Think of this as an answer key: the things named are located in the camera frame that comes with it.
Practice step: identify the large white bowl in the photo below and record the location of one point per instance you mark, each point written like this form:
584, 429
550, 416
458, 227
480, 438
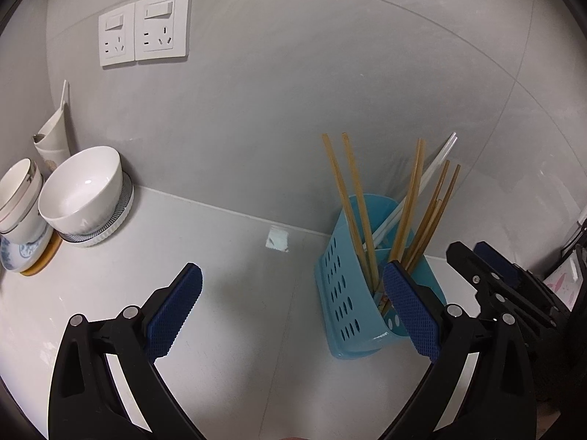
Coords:
78, 192

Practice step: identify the white ribbed plate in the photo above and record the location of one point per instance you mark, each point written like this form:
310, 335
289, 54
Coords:
121, 220

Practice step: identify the blue plastic utensil holder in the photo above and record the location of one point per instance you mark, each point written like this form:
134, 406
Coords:
339, 293

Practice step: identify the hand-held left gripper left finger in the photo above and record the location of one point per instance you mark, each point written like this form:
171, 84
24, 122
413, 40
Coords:
176, 311

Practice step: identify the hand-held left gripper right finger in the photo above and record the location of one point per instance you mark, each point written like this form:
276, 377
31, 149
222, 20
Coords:
412, 311

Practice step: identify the blue patterned plate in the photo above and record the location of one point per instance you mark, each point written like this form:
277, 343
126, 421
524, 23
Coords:
23, 256

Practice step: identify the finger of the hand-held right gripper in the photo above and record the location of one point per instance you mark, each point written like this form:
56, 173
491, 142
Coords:
493, 256
486, 284

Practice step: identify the white appliance with pink flowers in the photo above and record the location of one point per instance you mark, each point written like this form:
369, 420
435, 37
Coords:
566, 279

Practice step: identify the bunch of bamboo chopsticks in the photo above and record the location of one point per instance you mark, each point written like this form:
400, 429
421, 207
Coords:
412, 183

